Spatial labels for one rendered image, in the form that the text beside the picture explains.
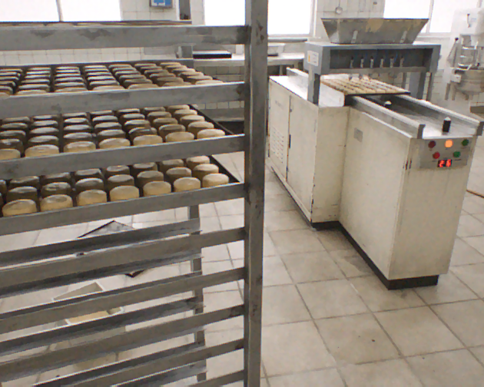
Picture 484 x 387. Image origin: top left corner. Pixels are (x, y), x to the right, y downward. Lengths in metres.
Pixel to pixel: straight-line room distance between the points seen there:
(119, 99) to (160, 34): 0.11
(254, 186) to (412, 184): 1.46
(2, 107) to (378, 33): 2.30
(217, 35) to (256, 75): 0.09
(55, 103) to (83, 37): 0.10
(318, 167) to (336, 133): 0.23
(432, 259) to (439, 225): 0.20
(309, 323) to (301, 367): 0.28
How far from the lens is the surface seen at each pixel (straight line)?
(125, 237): 1.25
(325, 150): 2.68
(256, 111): 0.72
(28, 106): 0.69
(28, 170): 0.72
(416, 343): 2.16
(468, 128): 2.25
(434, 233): 2.35
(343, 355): 2.01
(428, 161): 2.11
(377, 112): 2.36
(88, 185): 0.84
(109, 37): 0.68
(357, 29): 2.67
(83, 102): 0.69
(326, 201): 2.81
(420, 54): 2.91
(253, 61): 0.71
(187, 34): 0.70
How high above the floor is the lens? 1.36
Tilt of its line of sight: 23 degrees down
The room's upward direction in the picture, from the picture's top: straight up
